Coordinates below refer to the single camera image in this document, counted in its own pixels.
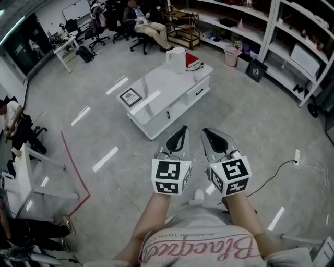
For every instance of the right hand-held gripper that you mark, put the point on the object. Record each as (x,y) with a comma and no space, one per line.
(235,172)

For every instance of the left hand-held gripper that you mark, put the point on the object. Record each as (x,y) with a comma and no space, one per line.
(167,172)

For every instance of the white electric kettle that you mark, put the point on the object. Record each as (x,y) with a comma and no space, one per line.
(177,60)

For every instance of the person's left forearm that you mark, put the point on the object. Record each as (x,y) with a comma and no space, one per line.
(148,221)

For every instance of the person's right forearm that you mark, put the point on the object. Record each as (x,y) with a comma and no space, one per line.
(248,221)

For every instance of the person's right white shoe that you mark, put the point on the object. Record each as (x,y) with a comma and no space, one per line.
(198,195)

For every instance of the white marble-top coffee table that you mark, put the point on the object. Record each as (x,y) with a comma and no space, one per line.
(161,86)

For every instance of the black framed picture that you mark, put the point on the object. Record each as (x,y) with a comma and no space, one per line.
(130,97)

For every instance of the white power strip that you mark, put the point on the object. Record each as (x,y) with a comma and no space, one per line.
(297,156)

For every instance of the black bin with white logo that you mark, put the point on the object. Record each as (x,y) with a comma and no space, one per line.
(257,71)

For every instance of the grey waste bin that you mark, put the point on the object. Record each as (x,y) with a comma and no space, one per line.
(244,63)

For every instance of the red book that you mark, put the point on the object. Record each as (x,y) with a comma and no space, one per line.
(191,59)

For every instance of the pink waste basket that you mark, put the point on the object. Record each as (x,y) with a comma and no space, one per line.
(232,57)

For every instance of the wooden shelf cart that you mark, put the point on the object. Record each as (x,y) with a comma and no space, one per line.
(182,34)

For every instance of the black office chair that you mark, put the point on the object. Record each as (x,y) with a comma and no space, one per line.
(34,130)
(139,39)

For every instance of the white box appliance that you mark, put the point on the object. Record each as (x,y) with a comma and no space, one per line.
(305,60)

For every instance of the pink cone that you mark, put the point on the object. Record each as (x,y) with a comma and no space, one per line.
(240,24)

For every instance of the black box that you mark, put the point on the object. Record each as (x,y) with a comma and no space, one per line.
(228,22)

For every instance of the white shelving unit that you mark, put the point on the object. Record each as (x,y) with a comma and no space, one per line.
(268,31)

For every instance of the black backpack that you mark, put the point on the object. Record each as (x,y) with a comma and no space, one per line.
(85,54)

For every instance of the white office desk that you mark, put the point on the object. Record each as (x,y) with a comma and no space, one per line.
(66,45)

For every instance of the white and pink office chair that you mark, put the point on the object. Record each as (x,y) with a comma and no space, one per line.
(99,18)

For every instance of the white whiteboard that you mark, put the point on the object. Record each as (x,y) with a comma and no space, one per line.
(75,9)

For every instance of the white metal-frame table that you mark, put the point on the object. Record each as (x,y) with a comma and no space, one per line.
(23,169)

